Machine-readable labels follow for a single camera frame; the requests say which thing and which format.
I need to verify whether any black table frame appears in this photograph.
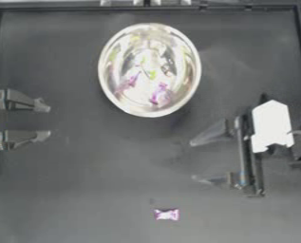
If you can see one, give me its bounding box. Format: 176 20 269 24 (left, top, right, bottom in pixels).
0 2 301 84

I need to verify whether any small purple white candy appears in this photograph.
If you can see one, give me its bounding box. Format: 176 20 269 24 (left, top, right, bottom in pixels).
147 82 172 107

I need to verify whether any steel bowl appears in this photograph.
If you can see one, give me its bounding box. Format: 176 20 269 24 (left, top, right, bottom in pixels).
96 22 203 119

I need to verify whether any red white black candy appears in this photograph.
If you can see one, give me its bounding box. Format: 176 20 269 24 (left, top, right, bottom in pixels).
159 60 178 78

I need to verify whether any green candy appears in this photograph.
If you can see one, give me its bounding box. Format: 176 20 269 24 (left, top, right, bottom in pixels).
144 69 160 81

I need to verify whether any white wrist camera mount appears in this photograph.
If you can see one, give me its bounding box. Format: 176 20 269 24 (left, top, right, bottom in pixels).
249 99 295 154

